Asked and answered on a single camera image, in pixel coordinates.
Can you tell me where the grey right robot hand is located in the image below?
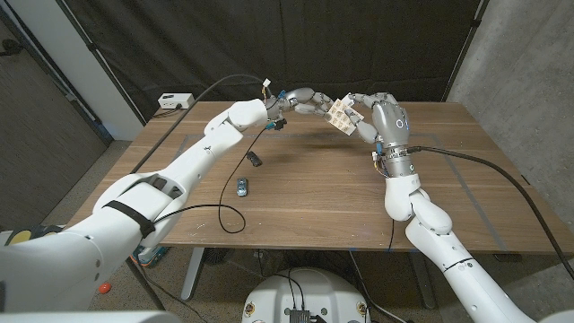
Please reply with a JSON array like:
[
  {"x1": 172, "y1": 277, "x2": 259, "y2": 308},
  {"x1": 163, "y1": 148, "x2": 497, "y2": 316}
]
[{"x1": 344, "y1": 92, "x2": 412, "y2": 152}]

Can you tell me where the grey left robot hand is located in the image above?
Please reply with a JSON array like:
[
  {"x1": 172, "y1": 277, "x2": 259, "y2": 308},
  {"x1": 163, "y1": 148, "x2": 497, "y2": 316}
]
[{"x1": 267, "y1": 87, "x2": 338, "y2": 119}]

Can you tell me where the postage stamp sheet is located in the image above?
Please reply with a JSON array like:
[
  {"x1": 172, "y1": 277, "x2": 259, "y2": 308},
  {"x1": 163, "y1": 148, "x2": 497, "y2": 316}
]
[{"x1": 326, "y1": 92, "x2": 365, "y2": 135}]

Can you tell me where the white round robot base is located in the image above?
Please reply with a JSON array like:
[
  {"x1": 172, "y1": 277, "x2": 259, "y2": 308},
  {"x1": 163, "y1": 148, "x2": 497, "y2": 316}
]
[{"x1": 241, "y1": 267, "x2": 370, "y2": 323}]

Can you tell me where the white power strip box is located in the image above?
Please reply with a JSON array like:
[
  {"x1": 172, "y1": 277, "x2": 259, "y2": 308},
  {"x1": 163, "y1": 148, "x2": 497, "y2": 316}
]
[{"x1": 157, "y1": 92, "x2": 196, "y2": 110}]

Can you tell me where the grey tape outline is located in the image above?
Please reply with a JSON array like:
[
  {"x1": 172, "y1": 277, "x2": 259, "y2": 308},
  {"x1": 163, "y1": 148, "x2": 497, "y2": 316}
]
[{"x1": 134, "y1": 132, "x2": 510, "y2": 252}]

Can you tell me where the black backdrop curtain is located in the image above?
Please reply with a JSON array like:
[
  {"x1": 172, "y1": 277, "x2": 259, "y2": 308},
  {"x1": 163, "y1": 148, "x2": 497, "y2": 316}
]
[{"x1": 62, "y1": 0, "x2": 488, "y2": 122}]

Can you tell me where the grey table leg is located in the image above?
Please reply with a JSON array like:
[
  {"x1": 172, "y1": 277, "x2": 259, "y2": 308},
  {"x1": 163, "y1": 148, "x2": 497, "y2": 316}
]
[
  {"x1": 408, "y1": 251, "x2": 437, "y2": 310},
  {"x1": 180, "y1": 247, "x2": 206, "y2": 301}
]

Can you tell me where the blue orange floor device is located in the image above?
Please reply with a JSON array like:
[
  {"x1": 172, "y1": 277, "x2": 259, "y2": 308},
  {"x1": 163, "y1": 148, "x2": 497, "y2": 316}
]
[{"x1": 129, "y1": 245, "x2": 170, "y2": 269}]

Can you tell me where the white robot torso edge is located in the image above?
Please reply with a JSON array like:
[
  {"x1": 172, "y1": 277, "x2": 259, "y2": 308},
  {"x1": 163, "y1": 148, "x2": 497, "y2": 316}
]
[{"x1": 0, "y1": 310, "x2": 183, "y2": 323}]

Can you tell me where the yellow black foot pedal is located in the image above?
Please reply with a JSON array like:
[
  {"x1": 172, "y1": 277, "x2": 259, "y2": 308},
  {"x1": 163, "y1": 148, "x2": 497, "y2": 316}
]
[{"x1": 4, "y1": 226, "x2": 35, "y2": 247}]

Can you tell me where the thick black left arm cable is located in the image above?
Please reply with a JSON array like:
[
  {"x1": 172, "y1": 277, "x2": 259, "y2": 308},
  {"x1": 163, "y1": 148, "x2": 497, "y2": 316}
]
[{"x1": 129, "y1": 74, "x2": 273, "y2": 175}]

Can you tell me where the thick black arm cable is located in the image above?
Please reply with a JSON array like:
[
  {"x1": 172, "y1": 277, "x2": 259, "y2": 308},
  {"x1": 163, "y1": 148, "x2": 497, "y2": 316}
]
[
  {"x1": 405, "y1": 144, "x2": 574, "y2": 280},
  {"x1": 129, "y1": 74, "x2": 273, "y2": 175}
]

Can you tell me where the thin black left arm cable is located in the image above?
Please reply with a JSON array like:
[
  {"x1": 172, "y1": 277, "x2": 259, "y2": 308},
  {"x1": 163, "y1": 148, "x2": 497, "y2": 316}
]
[{"x1": 151, "y1": 125, "x2": 273, "y2": 235}]

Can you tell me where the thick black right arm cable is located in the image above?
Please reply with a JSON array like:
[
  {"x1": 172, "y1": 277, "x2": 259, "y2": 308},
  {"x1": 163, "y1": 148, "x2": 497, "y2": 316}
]
[{"x1": 405, "y1": 144, "x2": 574, "y2": 280}]

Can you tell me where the black backdrop frame pole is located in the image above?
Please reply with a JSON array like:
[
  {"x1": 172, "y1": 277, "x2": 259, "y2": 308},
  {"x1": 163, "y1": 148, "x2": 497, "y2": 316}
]
[
  {"x1": 54, "y1": 0, "x2": 148, "y2": 127},
  {"x1": 442, "y1": 0, "x2": 490, "y2": 102}
]

